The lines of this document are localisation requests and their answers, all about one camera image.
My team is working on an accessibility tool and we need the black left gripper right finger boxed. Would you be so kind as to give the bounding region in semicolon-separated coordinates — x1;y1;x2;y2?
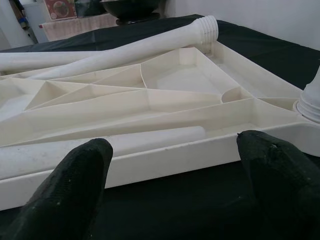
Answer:
236;129;320;240

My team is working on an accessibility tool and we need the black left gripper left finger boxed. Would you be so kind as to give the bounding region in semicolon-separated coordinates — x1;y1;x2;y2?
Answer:
0;137;114;240

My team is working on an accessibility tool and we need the cream plastic children table top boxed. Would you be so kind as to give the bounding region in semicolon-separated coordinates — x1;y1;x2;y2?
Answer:
0;41;320;211

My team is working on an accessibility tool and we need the black tablecloth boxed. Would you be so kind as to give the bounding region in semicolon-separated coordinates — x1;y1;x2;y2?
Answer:
0;13;320;240

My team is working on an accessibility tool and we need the white cabinet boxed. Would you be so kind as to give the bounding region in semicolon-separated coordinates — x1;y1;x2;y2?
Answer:
23;1;48;45

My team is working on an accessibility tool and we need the red printed carton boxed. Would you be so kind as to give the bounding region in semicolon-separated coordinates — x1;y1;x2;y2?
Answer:
43;0;77;21

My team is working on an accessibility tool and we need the black bag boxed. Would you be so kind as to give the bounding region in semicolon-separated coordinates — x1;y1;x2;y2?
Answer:
74;0;105;19

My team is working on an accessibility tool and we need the black bowl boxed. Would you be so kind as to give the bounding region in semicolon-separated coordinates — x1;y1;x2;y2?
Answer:
101;0;161;21

